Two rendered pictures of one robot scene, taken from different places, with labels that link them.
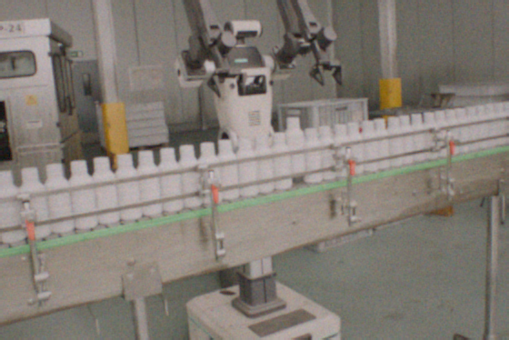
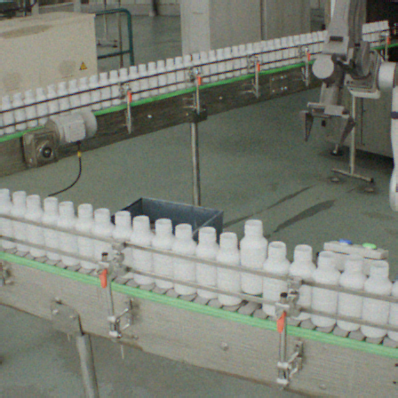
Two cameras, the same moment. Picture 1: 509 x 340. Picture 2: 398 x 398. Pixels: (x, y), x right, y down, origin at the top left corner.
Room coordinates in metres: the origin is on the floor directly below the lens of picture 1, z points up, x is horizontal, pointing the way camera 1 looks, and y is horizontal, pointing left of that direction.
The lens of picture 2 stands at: (0.72, -1.30, 1.82)
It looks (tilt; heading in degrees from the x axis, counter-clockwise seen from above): 22 degrees down; 58
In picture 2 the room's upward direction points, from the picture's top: 3 degrees counter-clockwise
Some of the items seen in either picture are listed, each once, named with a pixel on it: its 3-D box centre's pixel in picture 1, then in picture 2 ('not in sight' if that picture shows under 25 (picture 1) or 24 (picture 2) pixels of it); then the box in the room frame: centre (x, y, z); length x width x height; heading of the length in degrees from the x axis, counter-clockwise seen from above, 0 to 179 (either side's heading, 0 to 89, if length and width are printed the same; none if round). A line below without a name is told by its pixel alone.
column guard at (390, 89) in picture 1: (390, 104); not in sight; (11.19, -3.36, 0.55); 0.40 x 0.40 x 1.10; 28
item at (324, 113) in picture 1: (323, 115); not in sight; (4.03, -0.67, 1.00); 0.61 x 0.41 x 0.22; 125
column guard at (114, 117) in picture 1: (115, 134); not in sight; (8.94, 2.13, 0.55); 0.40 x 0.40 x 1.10; 28
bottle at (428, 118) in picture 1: (428, 135); not in sight; (1.82, -0.68, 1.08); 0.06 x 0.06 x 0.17
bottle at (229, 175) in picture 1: (226, 169); (165, 253); (1.44, 0.04, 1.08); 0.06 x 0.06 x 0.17
